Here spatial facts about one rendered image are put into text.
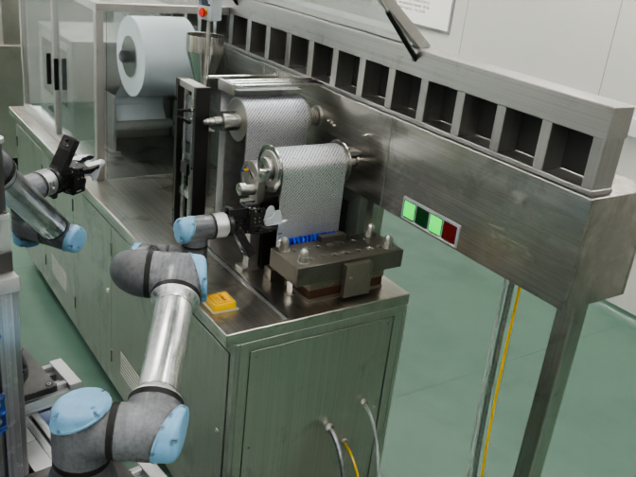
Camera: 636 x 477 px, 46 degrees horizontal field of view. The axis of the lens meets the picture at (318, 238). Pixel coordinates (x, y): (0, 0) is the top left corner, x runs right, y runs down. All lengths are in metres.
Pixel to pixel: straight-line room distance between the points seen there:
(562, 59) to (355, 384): 2.93
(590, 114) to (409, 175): 0.66
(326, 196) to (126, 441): 1.15
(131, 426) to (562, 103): 1.21
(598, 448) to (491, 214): 1.74
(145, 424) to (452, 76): 1.23
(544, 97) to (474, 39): 3.45
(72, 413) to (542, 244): 1.17
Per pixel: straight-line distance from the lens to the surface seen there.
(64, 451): 1.59
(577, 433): 3.61
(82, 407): 1.56
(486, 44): 5.27
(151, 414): 1.55
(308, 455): 2.53
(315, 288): 2.25
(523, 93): 1.96
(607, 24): 4.69
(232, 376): 2.16
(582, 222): 1.87
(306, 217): 2.37
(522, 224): 1.98
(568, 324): 2.16
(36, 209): 1.96
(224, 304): 2.18
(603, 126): 1.82
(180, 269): 1.78
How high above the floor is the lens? 1.96
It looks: 23 degrees down
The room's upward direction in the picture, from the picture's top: 7 degrees clockwise
